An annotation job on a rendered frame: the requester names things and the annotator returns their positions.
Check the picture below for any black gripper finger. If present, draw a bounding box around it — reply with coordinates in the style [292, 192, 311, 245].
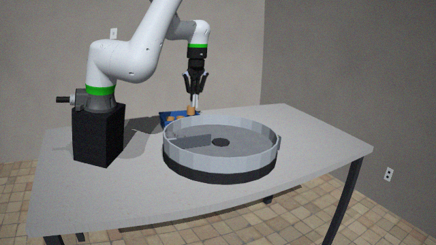
[182, 71, 196, 107]
[194, 71, 209, 108]

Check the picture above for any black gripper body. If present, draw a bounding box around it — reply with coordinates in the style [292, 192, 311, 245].
[187, 59, 204, 78]

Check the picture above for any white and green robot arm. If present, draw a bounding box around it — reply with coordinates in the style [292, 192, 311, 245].
[56, 0, 211, 114]

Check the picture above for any blue crate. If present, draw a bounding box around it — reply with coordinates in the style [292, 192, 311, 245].
[159, 110, 200, 130]

